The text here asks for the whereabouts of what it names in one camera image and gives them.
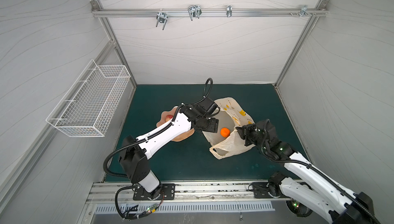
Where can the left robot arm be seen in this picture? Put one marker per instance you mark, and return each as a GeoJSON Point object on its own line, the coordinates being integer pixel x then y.
{"type": "Point", "coordinates": [134, 160]}

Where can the metal u-bolt clamp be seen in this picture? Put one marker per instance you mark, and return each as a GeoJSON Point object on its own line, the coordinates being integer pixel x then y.
{"type": "Point", "coordinates": [194, 11]}
{"type": "Point", "coordinates": [162, 18]}

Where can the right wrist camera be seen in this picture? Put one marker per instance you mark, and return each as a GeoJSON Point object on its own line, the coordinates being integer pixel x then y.
{"type": "Point", "coordinates": [270, 134]}

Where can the green table mat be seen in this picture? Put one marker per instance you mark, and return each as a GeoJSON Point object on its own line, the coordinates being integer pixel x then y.
{"type": "Point", "coordinates": [191, 160]}

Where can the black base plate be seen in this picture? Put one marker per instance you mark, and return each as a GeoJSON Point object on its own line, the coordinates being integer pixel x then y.
{"type": "Point", "coordinates": [263, 190]}
{"type": "Point", "coordinates": [162, 192]}

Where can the orange fruit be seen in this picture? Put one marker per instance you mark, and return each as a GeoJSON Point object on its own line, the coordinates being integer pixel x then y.
{"type": "Point", "coordinates": [225, 132]}

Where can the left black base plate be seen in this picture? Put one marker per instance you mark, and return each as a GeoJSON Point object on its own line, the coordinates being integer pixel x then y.
{"type": "Point", "coordinates": [162, 192]}

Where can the aluminium cross rail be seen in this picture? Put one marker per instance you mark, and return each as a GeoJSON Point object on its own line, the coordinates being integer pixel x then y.
{"type": "Point", "coordinates": [179, 13]}

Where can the small metal bracket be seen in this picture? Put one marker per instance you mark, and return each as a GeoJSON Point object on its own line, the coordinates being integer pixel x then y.
{"type": "Point", "coordinates": [229, 11]}

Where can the white vent strip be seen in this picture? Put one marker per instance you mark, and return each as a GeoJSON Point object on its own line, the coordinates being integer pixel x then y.
{"type": "Point", "coordinates": [191, 207]}

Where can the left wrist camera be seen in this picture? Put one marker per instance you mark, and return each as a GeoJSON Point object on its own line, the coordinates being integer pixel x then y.
{"type": "Point", "coordinates": [207, 104]}

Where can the white wire basket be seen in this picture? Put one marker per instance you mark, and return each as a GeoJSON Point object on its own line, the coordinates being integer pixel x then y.
{"type": "Point", "coordinates": [87, 108]}

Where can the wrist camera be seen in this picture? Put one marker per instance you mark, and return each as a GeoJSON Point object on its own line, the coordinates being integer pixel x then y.
{"type": "Point", "coordinates": [207, 104]}
{"type": "Point", "coordinates": [270, 134]}

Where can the banana print plastic bag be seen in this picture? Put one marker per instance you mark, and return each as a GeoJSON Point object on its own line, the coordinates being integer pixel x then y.
{"type": "Point", "coordinates": [231, 115]}

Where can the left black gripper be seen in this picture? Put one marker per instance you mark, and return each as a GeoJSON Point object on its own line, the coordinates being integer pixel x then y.
{"type": "Point", "coordinates": [213, 126]}

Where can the metal U-bolt clamp left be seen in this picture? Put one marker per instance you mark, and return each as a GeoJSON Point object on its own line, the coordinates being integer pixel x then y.
{"type": "Point", "coordinates": [162, 18]}

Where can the red apple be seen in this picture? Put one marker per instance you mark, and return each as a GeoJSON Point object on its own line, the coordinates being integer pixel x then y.
{"type": "Point", "coordinates": [168, 118]}

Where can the metal U-bolt clamp middle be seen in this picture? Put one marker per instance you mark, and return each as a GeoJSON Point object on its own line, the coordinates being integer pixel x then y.
{"type": "Point", "coordinates": [194, 11]}

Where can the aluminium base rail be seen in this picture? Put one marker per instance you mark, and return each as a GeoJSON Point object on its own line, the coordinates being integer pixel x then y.
{"type": "Point", "coordinates": [185, 191]}

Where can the metal hook clamp right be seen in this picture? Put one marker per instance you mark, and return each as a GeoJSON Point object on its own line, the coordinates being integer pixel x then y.
{"type": "Point", "coordinates": [303, 12]}

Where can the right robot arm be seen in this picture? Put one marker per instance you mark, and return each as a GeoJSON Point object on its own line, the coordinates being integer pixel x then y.
{"type": "Point", "coordinates": [317, 192]}

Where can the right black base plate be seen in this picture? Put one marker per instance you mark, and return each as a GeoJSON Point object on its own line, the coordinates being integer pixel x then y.
{"type": "Point", "coordinates": [263, 190]}

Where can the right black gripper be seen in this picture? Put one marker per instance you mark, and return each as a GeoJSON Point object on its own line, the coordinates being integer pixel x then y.
{"type": "Point", "coordinates": [244, 132]}

